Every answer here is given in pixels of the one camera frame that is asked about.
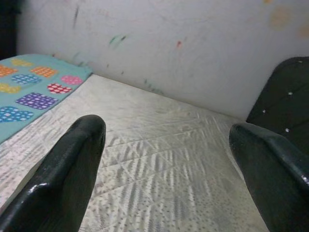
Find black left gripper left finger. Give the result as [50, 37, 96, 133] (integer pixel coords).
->
[0, 114, 106, 232]

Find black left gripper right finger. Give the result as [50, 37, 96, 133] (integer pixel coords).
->
[228, 123, 309, 232]

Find dark tufted headboard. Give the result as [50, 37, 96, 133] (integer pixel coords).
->
[245, 57, 309, 158]

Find teal mat with colourful shapes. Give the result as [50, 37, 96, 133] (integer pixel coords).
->
[0, 53, 94, 145]

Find white patterned mattress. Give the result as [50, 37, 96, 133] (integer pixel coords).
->
[0, 73, 271, 232]

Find black hanging clothes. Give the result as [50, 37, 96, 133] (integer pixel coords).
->
[0, 0, 23, 61]

